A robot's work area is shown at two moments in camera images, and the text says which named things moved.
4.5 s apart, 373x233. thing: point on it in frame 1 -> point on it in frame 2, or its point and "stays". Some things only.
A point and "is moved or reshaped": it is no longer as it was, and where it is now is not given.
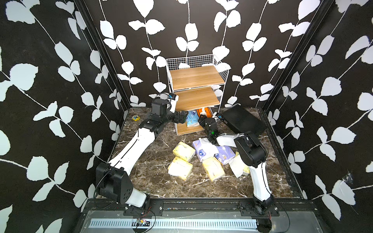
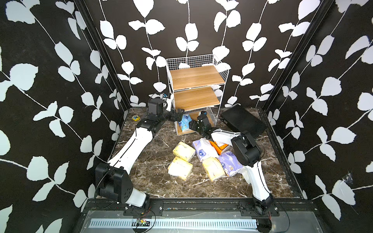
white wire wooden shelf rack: [198, 82] stays
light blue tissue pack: [192, 119] is moved or reshaped
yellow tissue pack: [213, 168] stays
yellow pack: [184, 152] stays
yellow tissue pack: [180, 168] stays
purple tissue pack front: [204, 148] stays
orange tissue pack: [208, 111] -> [219, 149]
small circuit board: [143, 223] stays
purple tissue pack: [225, 154] is moved or reshaped
